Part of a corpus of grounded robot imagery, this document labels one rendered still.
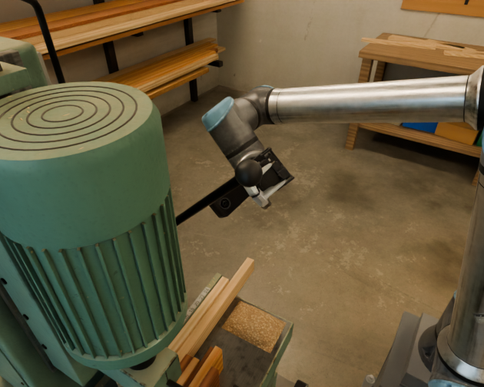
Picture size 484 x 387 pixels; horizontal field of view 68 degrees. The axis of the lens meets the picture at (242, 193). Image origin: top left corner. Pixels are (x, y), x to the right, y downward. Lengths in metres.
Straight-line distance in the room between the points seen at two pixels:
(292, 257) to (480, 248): 1.62
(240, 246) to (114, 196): 2.00
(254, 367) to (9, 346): 0.45
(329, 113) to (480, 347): 0.56
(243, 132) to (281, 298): 1.36
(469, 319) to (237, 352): 0.47
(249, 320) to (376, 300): 1.38
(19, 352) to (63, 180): 0.48
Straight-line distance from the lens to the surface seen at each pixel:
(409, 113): 0.80
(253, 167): 0.44
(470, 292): 0.82
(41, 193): 0.32
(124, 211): 0.34
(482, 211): 0.71
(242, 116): 0.86
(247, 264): 0.95
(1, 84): 0.47
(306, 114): 0.87
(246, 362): 0.84
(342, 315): 2.05
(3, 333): 0.71
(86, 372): 0.74
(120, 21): 2.82
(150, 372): 0.66
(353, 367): 1.92
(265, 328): 0.86
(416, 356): 1.27
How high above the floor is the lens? 1.65
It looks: 37 degrees down
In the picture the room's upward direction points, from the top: straight up
